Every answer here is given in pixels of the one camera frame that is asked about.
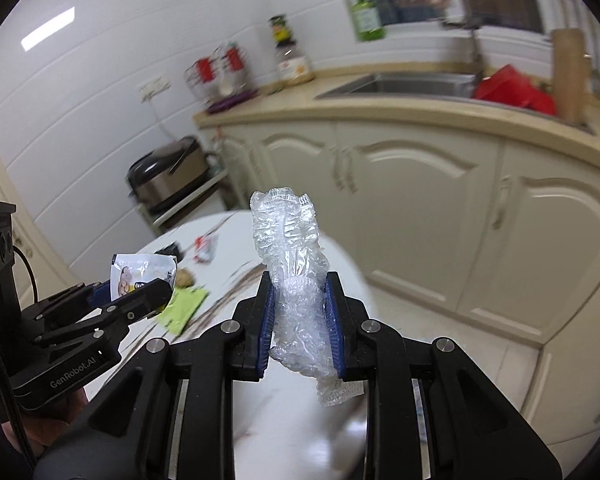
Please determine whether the dark rice cooker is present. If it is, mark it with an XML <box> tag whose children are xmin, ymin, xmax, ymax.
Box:
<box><xmin>126</xmin><ymin>136</ymin><xmax>217</xmax><ymax>214</ymax></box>

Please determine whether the small black packet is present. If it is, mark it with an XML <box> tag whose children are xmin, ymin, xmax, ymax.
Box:
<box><xmin>152</xmin><ymin>242</ymin><xmax>182</xmax><ymax>262</ymax></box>

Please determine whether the black cable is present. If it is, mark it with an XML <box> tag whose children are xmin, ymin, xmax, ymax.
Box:
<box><xmin>0</xmin><ymin>245</ymin><xmax>43</xmax><ymax>468</ymax></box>

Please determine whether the green packet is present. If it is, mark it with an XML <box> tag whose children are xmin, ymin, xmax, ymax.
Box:
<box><xmin>155</xmin><ymin>287</ymin><xmax>209</xmax><ymax>336</ymax></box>

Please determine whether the dark jar with yellow label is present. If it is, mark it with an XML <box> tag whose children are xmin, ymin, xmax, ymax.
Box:
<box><xmin>268</xmin><ymin>15</ymin><xmax>299</xmax><ymax>47</ymax></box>

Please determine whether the person's left hand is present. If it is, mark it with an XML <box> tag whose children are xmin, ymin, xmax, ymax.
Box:
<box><xmin>2</xmin><ymin>387</ymin><xmax>89</xmax><ymax>456</ymax></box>

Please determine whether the clear plastic wrap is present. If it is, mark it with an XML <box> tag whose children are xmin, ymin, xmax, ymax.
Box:
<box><xmin>250</xmin><ymin>186</ymin><xmax>366</xmax><ymax>408</ymax></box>

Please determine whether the white power cord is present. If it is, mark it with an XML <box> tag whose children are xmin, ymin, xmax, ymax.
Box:
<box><xmin>147</xmin><ymin>100</ymin><xmax>177</xmax><ymax>142</ymax></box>

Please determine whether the clear jar with beige contents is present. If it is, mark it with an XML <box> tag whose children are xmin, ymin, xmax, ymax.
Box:
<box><xmin>276</xmin><ymin>42</ymin><xmax>315</xmax><ymax>85</ymax></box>

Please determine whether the white snack packet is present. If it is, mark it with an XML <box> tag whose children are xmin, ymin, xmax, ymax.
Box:
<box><xmin>110</xmin><ymin>253</ymin><xmax>177</xmax><ymax>304</ymax></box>

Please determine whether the red plastic basin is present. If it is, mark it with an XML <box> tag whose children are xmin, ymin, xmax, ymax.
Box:
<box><xmin>472</xmin><ymin>64</ymin><xmax>559</xmax><ymax>116</ymax></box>

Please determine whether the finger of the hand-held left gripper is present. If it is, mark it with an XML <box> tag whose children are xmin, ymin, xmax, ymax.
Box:
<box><xmin>20</xmin><ymin>280</ymin><xmax>116</xmax><ymax>323</ymax></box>
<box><xmin>32</xmin><ymin>277</ymin><xmax>174</xmax><ymax>350</ymax></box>

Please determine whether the white shelf cart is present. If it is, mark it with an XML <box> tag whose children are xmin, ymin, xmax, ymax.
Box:
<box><xmin>140</xmin><ymin>166</ymin><xmax>232</xmax><ymax>234</ymax></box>

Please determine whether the green dish soap bottle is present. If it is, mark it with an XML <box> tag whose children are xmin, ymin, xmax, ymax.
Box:
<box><xmin>351</xmin><ymin>0</ymin><xmax>386</xmax><ymax>43</ymax></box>

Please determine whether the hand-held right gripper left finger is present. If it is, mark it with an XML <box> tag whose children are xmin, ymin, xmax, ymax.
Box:
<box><xmin>32</xmin><ymin>270</ymin><xmax>277</xmax><ymax>480</ymax></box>

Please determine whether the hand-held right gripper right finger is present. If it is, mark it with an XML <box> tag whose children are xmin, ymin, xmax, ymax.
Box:
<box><xmin>324</xmin><ymin>271</ymin><xmax>563</xmax><ymax>480</ymax></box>

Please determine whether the metal faucet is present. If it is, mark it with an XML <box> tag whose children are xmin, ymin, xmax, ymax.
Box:
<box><xmin>442</xmin><ymin>0</ymin><xmax>487</xmax><ymax>84</ymax></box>

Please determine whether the white wall outlet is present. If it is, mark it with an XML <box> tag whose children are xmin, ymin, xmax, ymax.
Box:
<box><xmin>139</xmin><ymin>77</ymin><xmax>172</xmax><ymax>102</ymax></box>

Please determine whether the red and white packet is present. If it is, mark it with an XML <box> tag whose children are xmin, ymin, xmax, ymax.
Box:
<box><xmin>192</xmin><ymin>233</ymin><xmax>221</xmax><ymax>264</ymax></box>

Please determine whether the wire utensil rack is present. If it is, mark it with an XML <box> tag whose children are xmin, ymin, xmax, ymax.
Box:
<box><xmin>183</xmin><ymin>42</ymin><xmax>261</xmax><ymax>114</ymax></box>

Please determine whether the steel sink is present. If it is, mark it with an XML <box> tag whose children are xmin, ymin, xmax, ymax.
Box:
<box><xmin>316</xmin><ymin>72</ymin><xmax>482</xmax><ymax>102</ymax></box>

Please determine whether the round white marble table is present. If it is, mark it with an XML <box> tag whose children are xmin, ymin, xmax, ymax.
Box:
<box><xmin>85</xmin><ymin>210</ymin><xmax>372</xmax><ymax>480</ymax></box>

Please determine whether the wooden cutting board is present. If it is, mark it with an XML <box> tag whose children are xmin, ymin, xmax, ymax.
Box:
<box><xmin>551</xmin><ymin>28</ymin><xmax>587</xmax><ymax>126</ymax></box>

